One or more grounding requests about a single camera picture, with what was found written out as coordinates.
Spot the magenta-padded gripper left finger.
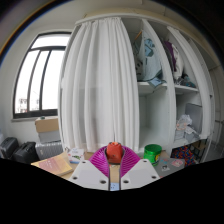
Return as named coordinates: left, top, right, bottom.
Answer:
left=68, top=145, right=111, bottom=192

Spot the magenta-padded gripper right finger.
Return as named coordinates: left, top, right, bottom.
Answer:
left=119, top=146, right=160, bottom=191

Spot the orange charger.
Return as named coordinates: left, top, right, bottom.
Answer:
left=105, top=141, right=125, bottom=165

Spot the small white printed box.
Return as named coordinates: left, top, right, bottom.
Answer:
left=66, top=147, right=86, bottom=164

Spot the green round tin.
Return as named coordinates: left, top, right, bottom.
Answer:
left=143, top=143, right=163, bottom=167

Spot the silver laptop with stickers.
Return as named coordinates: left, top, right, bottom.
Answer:
left=153, top=157, right=186, bottom=178

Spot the silver ribbed suitcase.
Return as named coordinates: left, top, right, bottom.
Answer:
left=34, top=141, right=64, bottom=161

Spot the colourful patterned bag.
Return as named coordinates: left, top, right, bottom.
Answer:
left=171, top=145, right=198, bottom=166

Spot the grey box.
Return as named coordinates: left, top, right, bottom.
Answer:
left=37, top=130, right=62, bottom=144

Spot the brown cardboard box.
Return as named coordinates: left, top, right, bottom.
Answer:
left=34, top=117, right=60, bottom=134

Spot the black bag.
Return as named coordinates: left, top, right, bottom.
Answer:
left=13, top=141, right=40, bottom=164
left=0, top=137, right=19, bottom=159

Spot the white shelf unit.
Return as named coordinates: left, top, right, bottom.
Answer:
left=129, top=14, right=214, bottom=158

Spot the wooden stool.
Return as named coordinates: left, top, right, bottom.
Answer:
left=193, top=139, right=209, bottom=159

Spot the white curtain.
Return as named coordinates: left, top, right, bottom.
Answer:
left=58, top=17, right=141, bottom=153

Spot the dark-framed window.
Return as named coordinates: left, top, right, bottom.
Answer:
left=12, top=31, right=73, bottom=120

